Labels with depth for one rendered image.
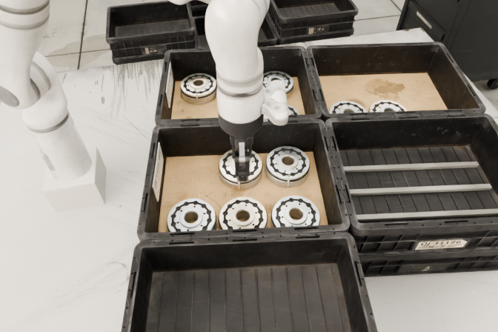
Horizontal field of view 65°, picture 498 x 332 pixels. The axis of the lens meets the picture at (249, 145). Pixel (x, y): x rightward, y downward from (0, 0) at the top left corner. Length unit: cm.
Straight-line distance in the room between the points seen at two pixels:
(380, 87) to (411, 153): 26
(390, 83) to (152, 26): 131
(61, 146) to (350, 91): 78
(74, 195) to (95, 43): 207
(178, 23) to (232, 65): 162
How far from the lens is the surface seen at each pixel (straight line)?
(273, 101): 63
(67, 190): 108
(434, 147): 111
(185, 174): 96
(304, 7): 229
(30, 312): 104
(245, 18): 49
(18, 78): 83
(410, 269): 100
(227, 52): 53
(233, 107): 60
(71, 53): 302
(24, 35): 75
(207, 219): 85
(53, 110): 94
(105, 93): 144
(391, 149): 106
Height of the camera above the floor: 158
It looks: 48 degrees down
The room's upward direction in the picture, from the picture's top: straight up
